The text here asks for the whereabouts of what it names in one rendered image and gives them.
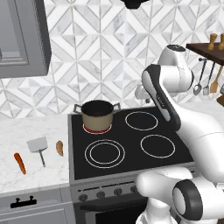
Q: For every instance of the brown wooden board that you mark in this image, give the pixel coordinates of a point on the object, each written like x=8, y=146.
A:
x=221, y=100

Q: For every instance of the black hob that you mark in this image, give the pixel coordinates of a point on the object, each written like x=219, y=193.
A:
x=131, y=143

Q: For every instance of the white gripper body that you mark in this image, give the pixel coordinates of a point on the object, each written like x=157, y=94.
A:
x=141, y=92

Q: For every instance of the orange carrot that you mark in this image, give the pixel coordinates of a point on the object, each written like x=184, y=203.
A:
x=20, y=162

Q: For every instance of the hanging wooden spatula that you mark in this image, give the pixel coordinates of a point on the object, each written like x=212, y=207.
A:
x=215, y=85

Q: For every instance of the black oven door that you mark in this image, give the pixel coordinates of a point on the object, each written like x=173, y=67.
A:
x=116, y=216

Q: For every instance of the hanging metal ladle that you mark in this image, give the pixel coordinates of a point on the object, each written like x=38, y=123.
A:
x=197, y=89

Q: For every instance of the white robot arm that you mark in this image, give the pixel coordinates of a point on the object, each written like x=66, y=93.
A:
x=201, y=137

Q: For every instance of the dark oven knob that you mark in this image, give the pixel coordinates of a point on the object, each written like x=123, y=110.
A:
x=83, y=198
x=101, y=194
x=117, y=191
x=133, y=189

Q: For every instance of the dark wooden shelf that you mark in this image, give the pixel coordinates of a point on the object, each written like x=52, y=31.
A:
x=208, y=52

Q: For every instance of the black extractor hood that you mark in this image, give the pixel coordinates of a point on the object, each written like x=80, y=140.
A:
x=134, y=3

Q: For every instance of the grey oven control panel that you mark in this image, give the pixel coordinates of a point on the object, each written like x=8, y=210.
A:
x=110, y=186

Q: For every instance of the hanging metal slotted turner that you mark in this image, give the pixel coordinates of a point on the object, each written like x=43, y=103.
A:
x=206, y=89

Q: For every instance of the grey cupboard door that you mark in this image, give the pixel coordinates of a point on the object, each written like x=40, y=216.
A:
x=32, y=218

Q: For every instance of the grey drawer front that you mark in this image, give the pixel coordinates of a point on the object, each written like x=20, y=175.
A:
x=43, y=199

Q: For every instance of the grey metal spatula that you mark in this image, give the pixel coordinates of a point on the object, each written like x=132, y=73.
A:
x=37, y=144

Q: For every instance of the wooden pepper grinder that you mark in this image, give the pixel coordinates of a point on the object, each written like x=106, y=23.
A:
x=212, y=41
x=222, y=41

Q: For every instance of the grey wall cupboard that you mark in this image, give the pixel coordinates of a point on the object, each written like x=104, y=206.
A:
x=26, y=35

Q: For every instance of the brown sweet potato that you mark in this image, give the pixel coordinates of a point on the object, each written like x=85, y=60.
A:
x=59, y=148

